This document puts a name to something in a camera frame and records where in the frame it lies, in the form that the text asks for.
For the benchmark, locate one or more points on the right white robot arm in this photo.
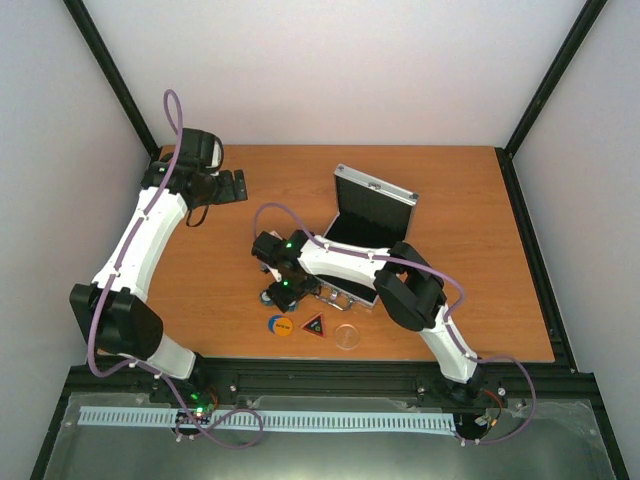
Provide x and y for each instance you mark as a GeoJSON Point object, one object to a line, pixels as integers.
{"type": "Point", "coordinates": [411, 292]}

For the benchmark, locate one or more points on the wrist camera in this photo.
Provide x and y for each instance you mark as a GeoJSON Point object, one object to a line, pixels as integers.
{"type": "Point", "coordinates": [200, 149]}
{"type": "Point", "coordinates": [253, 248]}

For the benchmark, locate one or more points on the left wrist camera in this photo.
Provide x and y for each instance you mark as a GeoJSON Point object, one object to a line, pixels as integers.
{"type": "Point", "coordinates": [200, 149]}

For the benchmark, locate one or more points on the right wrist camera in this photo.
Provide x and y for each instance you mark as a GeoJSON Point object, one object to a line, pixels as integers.
{"type": "Point", "coordinates": [253, 248]}

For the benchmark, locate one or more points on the clear round dealer button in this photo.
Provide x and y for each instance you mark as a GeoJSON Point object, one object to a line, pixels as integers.
{"type": "Point", "coordinates": [346, 336]}

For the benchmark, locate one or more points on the white slotted cable duct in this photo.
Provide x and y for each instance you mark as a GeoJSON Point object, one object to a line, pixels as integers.
{"type": "Point", "coordinates": [271, 421]}

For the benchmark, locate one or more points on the aluminium poker case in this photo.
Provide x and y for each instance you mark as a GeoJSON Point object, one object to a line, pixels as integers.
{"type": "Point", "coordinates": [373, 215]}

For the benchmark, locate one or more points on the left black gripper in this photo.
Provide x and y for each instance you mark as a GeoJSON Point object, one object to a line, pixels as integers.
{"type": "Point", "coordinates": [229, 193]}

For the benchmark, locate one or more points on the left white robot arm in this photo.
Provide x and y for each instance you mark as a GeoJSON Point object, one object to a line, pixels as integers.
{"type": "Point", "coordinates": [112, 311]}

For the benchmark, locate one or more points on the black aluminium frame rail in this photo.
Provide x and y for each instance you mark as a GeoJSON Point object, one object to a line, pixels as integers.
{"type": "Point", "coordinates": [418, 383]}

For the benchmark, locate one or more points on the playing card deck box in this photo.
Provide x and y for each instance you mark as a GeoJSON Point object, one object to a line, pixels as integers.
{"type": "Point", "coordinates": [267, 249]}

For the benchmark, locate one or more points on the red black triangular button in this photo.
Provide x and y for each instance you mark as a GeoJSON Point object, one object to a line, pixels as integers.
{"type": "Point", "coordinates": [315, 325]}

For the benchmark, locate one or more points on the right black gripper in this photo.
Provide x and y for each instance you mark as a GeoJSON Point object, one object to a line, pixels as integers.
{"type": "Point", "coordinates": [283, 299]}

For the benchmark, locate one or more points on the orange blue round button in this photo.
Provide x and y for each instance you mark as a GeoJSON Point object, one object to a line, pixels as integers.
{"type": "Point", "coordinates": [280, 325]}

